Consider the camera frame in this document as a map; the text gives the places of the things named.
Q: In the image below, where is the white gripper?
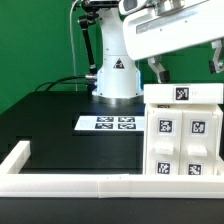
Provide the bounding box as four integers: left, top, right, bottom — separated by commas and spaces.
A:
123, 0, 224, 83

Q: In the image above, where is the white cabinet top block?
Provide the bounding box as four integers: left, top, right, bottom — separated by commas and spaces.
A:
144, 83, 224, 104

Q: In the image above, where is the white cabinet body box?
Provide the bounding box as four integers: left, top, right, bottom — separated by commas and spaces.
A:
143, 104, 223, 176

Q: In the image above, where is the white cabinet door panel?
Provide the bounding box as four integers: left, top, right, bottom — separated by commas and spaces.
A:
179, 110, 217, 176

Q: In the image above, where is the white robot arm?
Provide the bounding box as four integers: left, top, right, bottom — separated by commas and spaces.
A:
92, 0, 224, 103

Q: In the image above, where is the base marker tag sheet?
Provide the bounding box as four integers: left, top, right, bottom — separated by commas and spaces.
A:
74, 116, 144, 131

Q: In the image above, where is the grey thin cable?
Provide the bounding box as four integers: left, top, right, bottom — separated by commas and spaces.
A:
68, 0, 81, 92

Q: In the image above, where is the black cable bundle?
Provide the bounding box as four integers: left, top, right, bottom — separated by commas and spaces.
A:
34, 75, 98, 93

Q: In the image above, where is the white U-shaped frame fence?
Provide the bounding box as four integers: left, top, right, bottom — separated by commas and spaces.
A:
0, 141, 224, 199

